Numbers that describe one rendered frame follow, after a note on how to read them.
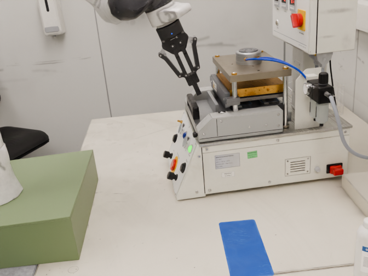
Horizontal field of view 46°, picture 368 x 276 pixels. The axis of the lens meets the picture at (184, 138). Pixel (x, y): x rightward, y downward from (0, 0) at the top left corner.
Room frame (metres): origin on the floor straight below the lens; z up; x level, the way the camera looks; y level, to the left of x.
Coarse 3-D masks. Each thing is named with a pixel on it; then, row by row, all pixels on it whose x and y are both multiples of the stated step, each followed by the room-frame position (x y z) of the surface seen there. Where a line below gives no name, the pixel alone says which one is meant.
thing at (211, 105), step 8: (208, 96) 1.38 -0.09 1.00; (200, 104) 1.38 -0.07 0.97; (208, 104) 1.38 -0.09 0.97; (216, 104) 1.25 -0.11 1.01; (192, 112) 1.31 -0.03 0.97; (200, 112) 1.30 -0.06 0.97; (208, 112) 1.30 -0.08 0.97; (288, 112) 1.23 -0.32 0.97; (192, 120) 1.27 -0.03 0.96; (200, 120) 1.23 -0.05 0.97; (288, 120) 1.23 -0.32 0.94
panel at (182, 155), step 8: (184, 112) 1.45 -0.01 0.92; (184, 120) 1.41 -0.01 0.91; (176, 136) 1.42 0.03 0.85; (192, 136) 1.24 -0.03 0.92; (176, 144) 1.39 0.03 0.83; (192, 144) 1.21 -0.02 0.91; (176, 152) 1.35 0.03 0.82; (184, 152) 1.26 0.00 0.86; (192, 152) 1.17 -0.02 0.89; (168, 160) 1.42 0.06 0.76; (176, 160) 1.30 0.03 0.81; (184, 160) 1.22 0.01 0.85; (176, 168) 1.27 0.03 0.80; (184, 168) 1.18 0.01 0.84; (184, 176) 1.16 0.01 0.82; (176, 184) 1.20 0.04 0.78; (176, 192) 1.17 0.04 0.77
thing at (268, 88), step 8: (224, 80) 1.33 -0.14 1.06; (248, 80) 1.30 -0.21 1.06; (256, 80) 1.30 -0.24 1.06; (264, 80) 1.29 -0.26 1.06; (272, 80) 1.28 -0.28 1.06; (280, 80) 1.27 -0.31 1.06; (240, 88) 1.23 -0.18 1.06; (248, 88) 1.23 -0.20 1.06; (256, 88) 1.23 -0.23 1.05; (264, 88) 1.23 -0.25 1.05; (272, 88) 1.23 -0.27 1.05; (280, 88) 1.24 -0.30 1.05; (240, 96) 1.23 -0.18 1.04; (248, 96) 1.23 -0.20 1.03; (256, 96) 1.23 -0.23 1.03; (264, 96) 1.23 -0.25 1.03; (272, 96) 1.23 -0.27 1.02; (280, 96) 1.24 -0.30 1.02
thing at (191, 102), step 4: (188, 96) 1.36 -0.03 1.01; (192, 96) 1.35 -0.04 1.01; (188, 100) 1.33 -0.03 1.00; (192, 100) 1.31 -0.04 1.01; (188, 104) 1.38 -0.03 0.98; (192, 104) 1.27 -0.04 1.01; (196, 104) 1.27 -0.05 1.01; (192, 108) 1.25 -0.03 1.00; (196, 108) 1.24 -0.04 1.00; (196, 112) 1.24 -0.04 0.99; (196, 116) 1.24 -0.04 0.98
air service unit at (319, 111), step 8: (320, 72) 1.10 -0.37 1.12; (304, 80) 1.19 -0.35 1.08; (312, 80) 1.15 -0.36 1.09; (320, 80) 1.09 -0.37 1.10; (328, 80) 1.09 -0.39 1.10; (304, 88) 1.14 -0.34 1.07; (312, 88) 1.12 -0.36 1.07; (320, 88) 1.08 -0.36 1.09; (328, 88) 1.08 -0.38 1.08; (312, 96) 1.12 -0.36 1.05; (320, 96) 1.08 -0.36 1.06; (328, 96) 1.05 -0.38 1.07; (312, 104) 1.13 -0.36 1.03; (320, 104) 1.09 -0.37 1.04; (328, 104) 1.09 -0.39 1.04; (312, 112) 1.13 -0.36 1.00; (320, 112) 1.08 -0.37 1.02; (328, 112) 1.09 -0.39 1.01; (320, 120) 1.08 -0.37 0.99
